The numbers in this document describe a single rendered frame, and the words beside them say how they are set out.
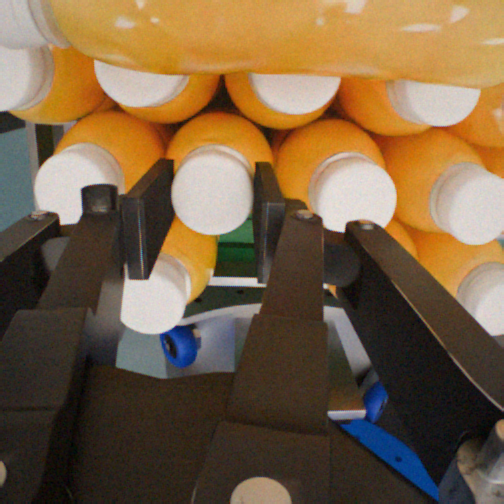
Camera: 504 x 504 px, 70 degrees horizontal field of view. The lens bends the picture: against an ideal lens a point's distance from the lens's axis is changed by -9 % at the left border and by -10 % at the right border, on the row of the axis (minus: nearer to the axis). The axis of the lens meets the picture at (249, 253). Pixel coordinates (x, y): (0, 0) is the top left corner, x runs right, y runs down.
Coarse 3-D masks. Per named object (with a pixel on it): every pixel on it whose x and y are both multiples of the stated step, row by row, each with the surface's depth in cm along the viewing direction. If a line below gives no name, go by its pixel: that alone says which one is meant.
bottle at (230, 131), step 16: (208, 112) 24; (224, 112) 23; (240, 112) 26; (192, 128) 21; (208, 128) 20; (224, 128) 20; (240, 128) 21; (256, 128) 23; (176, 144) 21; (192, 144) 20; (208, 144) 19; (224, 144) 20; (240, 144) 20; (256, 144) 21; (176, 160) 20; (240, 160) 20; (256, 160) 21; (272, 160) 23
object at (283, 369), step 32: (288, 224) 12; (320, 224) 12; (288, 256) 10; (320, 256) 10; (288, 288) 8; (320, 288) 8; (256, 320) 6; (288, 320) 6; (320, 320) 7; (256, 352) 5; (288, 352) 5; (320, 352) 5; (256, 384) 5; (288, 384) 5; (320, 384) 5; (224, 416) 4; (256, 416) 4; (288, 416) 4; (320, 416) 4; (224, 448) 4; (256, 448) 4; (288, 448) 4; (320, 448) 4; (224, 480) 3; (256, 480) 3; (288, 480) 3; (320, 480) 3
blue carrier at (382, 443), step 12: (360, 420) 38; (360, 432) 36; (372, 432) 36; (384, 432) 36; (372, 444) 35; (384, 444) 35; (396, 444) 35; (384, 456) 34; (396, 456) 34; (408, 456) 34; (396, 468) 32; (408, 468) 32; (420, 468) 32; (420, 480) 31; (432, 492) 30
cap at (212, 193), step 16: (192, 160) 17; (208, 160) 17; (224, 160) 17; (176, 176) 18; (192, 176) 18; (208, 176) 18; (224, 176) 18; (240, 176) 18; (176, 192) 18; (192, 192) 18; (208, 192) 18; (224, 192) 18; (240, 192) 18; (176, 208) 18; (192, 208) 18; (208, 208) 18; (224, 208) 18; (240, 208) 18; (192, 224) 19; (208, 224) 19; (224, 224) 19; (240, 224) 19
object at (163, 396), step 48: (96, 384) 5; (144, 384) 6; (192, 384) 6; (96, 432) 5; (144, 432) 5; (192, 432) 5; (336, 432) 5; (96, 480) 4; (144, 480) 4; (192, 480) 4; (336, 480) 4; (384, 480) 4
